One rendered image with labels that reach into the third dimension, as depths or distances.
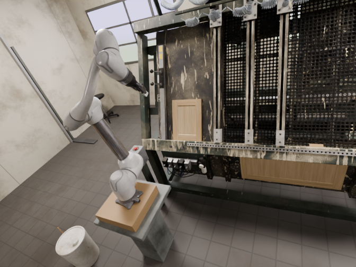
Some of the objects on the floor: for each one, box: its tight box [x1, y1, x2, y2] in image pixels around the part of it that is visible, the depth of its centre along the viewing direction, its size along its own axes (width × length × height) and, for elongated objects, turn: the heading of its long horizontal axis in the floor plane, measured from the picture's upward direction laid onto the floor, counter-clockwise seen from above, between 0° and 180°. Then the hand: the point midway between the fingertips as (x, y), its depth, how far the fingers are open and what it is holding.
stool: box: [94, 93, 119, 123], centre depth 493 cm, size 52×50×62 cm
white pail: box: [56, 226, 100, 267], centre depth 217 cm, size 32×30×47 cm
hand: (144, 92), depth 134 cm, fingers closed
